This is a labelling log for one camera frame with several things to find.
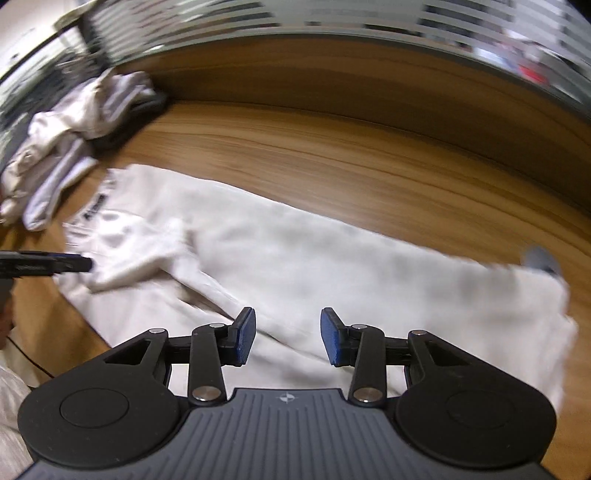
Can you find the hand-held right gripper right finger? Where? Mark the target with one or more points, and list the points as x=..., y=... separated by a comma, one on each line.
x=330, y=337

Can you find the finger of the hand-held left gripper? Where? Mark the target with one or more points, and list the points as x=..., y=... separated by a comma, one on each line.
x=69, y=264

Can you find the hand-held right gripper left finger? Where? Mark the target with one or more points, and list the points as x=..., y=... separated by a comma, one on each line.
x=247, y=334

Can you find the white cotton pants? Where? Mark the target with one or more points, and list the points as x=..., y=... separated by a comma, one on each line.
x=323, y=254

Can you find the cream satin pants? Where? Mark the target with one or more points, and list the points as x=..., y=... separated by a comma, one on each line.
x=41, y=134

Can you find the white folded clothes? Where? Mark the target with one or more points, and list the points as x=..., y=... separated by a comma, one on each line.
x=115, y=92

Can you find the white cloth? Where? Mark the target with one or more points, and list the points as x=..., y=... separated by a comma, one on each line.
x=60, y=184

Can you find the white knit cardigan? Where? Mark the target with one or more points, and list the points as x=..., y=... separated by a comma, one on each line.
x=11, y=415

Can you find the dark grey cloth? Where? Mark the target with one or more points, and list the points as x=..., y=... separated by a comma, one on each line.
x=147, y=108

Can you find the wooden desk panel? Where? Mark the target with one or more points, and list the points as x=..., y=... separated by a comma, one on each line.
x=323, y=69

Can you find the frosted glass partition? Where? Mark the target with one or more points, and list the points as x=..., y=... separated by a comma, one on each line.
x=369, y=14

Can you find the red and white papers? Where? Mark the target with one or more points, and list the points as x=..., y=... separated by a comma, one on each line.
x=531, y=71

